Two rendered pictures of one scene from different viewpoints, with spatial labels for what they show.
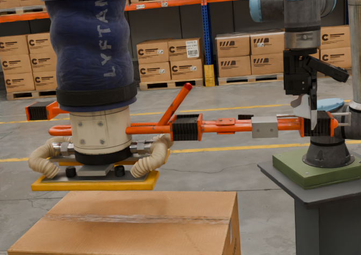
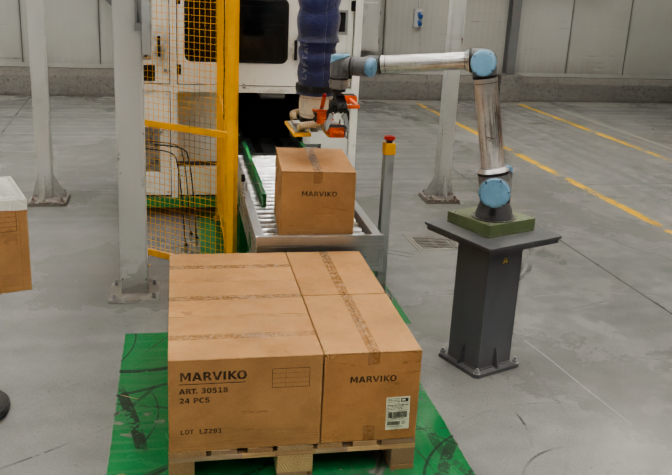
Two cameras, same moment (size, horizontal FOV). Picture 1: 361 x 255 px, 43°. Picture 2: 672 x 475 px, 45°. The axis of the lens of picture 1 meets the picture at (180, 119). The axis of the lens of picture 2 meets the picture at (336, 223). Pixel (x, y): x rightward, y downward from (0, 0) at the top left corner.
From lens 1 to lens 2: 409 cm
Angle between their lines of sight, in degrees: 65
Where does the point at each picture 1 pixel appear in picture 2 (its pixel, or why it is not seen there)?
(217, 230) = (307, 170)
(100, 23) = (304, 53)
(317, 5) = (334, 67)
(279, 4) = not seen: hidden behind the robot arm
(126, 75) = (312, 81)
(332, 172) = (465, 218)
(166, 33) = not seen: outside the picture
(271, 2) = not seen: hidden behind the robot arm
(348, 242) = (474, 291)
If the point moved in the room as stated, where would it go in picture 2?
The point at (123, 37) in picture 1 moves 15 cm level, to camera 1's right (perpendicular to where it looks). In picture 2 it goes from (313, 62) to (323, 66)
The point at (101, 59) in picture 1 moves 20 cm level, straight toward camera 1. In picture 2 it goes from (302, 70) to (269, 71)
